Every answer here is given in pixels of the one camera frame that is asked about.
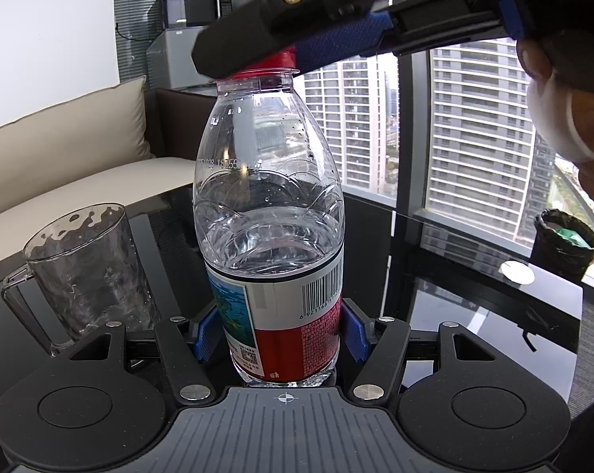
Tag black lined trash bin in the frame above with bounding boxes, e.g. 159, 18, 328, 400
530, 208, 594, 283

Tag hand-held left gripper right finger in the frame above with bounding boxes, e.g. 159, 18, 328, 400
343, 298, 512, 403

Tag green trash item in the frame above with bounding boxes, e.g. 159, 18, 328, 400
553, 228, 590, 248

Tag clear plastic water bottle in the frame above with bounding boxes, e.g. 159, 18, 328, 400
192, 66, 346, 387

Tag dark window frame post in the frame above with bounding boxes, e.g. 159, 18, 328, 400
394, 50, 432, 218

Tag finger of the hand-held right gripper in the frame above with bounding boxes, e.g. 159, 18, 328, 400
191, 0, 337, 80
294, 0, 516, 76

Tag white round sticker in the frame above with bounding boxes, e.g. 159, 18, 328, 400
499, 261, 536, 285

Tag clear glass mug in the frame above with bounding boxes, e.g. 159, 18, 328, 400
1, 202, 162, 358

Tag beige sofa cushion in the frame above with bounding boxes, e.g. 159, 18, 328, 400
0, 76, 156, 204

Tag red bottle cap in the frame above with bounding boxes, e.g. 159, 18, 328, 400
233, 45, 299, 80

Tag black microwave oven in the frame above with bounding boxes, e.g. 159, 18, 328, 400
160, 0, 233, 30

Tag silver mini fridge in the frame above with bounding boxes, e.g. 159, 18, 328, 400
146, 27, 219, 92

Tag beige and brown sofa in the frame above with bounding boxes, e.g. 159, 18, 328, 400
0, 76, 219, 272

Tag black wall cable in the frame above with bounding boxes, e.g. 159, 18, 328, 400
114, 22, 151, 41

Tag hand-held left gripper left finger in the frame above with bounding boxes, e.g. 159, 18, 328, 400
67, 308, 225, 403

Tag grey window blinds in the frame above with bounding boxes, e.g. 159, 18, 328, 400
114, 0, 210, 84

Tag person's right hand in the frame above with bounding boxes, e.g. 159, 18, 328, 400
516, 30, 594, 215

